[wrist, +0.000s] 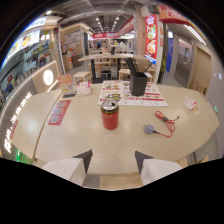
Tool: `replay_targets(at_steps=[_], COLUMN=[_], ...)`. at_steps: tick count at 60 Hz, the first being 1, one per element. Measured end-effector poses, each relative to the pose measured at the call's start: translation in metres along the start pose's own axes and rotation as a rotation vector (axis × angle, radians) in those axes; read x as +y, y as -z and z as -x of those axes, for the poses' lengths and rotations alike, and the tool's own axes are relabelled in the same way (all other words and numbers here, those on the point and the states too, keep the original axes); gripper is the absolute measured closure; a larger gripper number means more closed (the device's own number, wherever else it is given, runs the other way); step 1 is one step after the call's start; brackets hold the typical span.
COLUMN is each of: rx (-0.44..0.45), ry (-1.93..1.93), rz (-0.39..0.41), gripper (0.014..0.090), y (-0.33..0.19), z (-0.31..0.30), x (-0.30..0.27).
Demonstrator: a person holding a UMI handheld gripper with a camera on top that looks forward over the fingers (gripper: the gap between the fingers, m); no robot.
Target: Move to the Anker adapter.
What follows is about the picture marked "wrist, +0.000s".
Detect wooden stool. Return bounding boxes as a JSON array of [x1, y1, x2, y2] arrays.
[[117, 68, 132, 81], [72, 71, 92, 85]]

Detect red drink can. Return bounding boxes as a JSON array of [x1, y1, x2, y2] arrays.
[[100, 99, 120, 131]]

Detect grey Anker power adapter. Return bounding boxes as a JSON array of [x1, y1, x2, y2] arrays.
[[143, 123, 160, 135]]

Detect printed menu placemat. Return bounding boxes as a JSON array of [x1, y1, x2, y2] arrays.
[[97, 79, 169, 108]]

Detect red charging cable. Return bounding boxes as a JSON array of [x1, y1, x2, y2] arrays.
[[154, 110, 180, 138]]

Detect black chopstick holder box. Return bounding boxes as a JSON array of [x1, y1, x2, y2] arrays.
[[129, 71, 148, 97]]

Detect red food poster banner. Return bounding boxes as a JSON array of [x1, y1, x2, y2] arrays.
[[144, 14, 158, 64]]

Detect high wooden table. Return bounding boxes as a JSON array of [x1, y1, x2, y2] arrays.
[[77, 53, 148, 84]]

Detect pink white card stand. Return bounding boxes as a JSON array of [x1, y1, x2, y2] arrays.
[[75, 80, 92, 97]]

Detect orange tabletop sign stand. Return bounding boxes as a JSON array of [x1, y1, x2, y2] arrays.
[[56, 73, 77, 98]]

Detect red QR code sticker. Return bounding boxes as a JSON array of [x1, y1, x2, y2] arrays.
[[44, 99, 72, 127]]

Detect black chopsticks bundle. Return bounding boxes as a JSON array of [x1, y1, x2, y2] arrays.
[[124, 57, 138, 77]]

